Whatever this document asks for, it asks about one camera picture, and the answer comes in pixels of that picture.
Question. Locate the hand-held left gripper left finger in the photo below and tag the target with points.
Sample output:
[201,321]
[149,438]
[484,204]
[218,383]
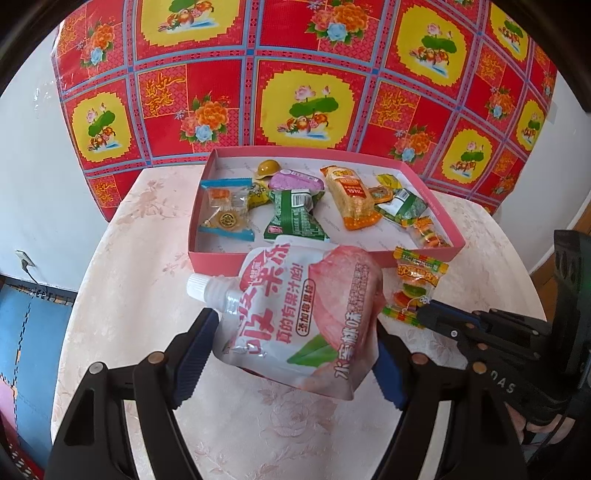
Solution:
[194,364]

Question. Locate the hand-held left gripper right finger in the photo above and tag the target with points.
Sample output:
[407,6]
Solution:
[390,374]

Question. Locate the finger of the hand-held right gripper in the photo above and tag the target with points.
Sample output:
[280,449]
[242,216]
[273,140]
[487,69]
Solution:
[461,311]
[475,344]

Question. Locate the colourful gummy candy packet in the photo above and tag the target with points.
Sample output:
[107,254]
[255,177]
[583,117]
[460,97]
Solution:
[429,233]
[415,281]

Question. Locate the pink cardboard box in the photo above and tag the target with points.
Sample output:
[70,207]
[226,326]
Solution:
[217,264]

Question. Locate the white pink jelly drink pouch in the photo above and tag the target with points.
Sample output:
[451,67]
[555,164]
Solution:
[295,323]

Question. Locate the green snack packet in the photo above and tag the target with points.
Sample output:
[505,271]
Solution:
[295,219]
[406,207]

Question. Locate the yellow snack packet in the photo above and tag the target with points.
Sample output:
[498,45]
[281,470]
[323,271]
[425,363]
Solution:
[258,196]
[387,181]

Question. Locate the orange bread packet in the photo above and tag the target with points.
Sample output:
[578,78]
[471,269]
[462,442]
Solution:
[353,201]

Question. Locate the clear blue-edged pastry packet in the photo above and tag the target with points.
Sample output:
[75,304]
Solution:
[226,212]

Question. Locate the purple plastic case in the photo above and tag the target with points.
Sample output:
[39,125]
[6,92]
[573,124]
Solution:
[295,181]

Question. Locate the person's right hand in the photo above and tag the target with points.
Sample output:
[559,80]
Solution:
[526,431]

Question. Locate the blue foam floor mat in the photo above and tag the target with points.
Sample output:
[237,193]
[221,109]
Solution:
[32,332]

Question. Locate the dark dotted cloth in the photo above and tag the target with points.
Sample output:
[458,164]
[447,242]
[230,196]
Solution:
[18,461]

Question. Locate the red floral printed cloth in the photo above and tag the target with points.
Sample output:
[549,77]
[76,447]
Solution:
[207,92]

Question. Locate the white wall socket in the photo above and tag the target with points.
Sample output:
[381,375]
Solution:
[25,258]

